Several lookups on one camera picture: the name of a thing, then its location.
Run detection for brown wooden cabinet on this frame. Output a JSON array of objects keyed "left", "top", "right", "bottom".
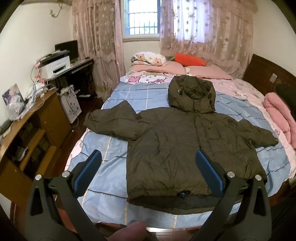
[{"left": 1, "top": 88, "right": 71, "bottom": 230}]

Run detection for pink pillow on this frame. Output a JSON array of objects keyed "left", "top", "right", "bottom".
[
  {"left": 187, "top": 65, "right": 232, "bottom": 80},
  {"left": 130, "top": 61, "right": 188, "bottom": 75}
]

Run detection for left pink pillow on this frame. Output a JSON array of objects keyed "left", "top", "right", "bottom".
[{"left": 130, "top": 61, "right": 188, "bottom": 75}]

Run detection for pink folded quilt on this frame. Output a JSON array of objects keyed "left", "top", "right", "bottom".
[{"left": 263, "top": 92, "right": 295, "bottom": 149}]

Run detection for floral white pillow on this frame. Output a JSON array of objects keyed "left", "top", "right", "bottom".
[{"left": 131, "top": 51, "right": 167, "bottom": 66}]

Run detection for dark wooden headboard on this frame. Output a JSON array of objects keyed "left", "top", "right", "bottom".
[{"left": 243, "top": 54, "right": 295, "bottom": 103}]

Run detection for framed photo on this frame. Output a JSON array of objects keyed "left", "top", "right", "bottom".
[{"left": 2, "top": 84, "right": 24, "bottom": 106}]

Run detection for right pink lace curtain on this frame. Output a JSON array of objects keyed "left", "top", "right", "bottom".
[{"left": 159, "top": 0, "right": 258, "bottom": 79}]

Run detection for pink Hello Kitty bed sheet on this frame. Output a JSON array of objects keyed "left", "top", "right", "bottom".
[{"left": 119, "top": 70, "right": 296, "bottom": 172}]

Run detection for white floor appliance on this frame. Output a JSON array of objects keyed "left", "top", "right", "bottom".
[{"left": 59, "top": 85, "right": 82, "bottom": 124}]

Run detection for right pink pillow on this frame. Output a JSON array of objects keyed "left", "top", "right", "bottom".
[{"left": 187, "top": 65, "right": 232, "bottom": 80}]

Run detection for dark olive hooded jacket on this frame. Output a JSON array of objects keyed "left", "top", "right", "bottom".
[{"left": 84, "top": 75, "right": 278, "bottom": 215}]

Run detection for white printer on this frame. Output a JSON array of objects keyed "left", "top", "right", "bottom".
[{"left": 40, "top": 56, "right": 71, "bottom": 79}]

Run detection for left pink lace curtain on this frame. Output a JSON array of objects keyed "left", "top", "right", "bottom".
[{"left": 72, "top": 0, "right": 125, "bottom": 100}]

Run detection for pink lace curtain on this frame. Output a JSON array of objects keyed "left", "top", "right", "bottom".
[
  {"left": 159, "top": 0, "right": 258, "bottom": 79},
  {"left": 72, "top": 0, "right": 125, "bottom": 100}
]

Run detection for window with blue grille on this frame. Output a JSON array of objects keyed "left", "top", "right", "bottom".
[{"left": 121, "top": 0, "right": 162, "bottom": 39}]

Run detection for black computer desk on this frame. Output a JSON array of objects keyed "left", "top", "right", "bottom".
[{"left": 47, "top": 58, "right": 96, "bottom": 98}]

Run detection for left hand thumb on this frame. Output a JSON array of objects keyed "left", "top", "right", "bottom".
[{"left": 107, "top": 221, "right": 147, "bottom": 241}]

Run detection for orange carrot plush pillow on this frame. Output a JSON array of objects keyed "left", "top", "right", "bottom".
[{"left": 169, "top": 53, "right": 206, "bottom": 67}]

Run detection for black computer monitor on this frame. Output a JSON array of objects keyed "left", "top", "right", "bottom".
[{"left": 55, "top": 40, "right": 79, "bottom": 63}]

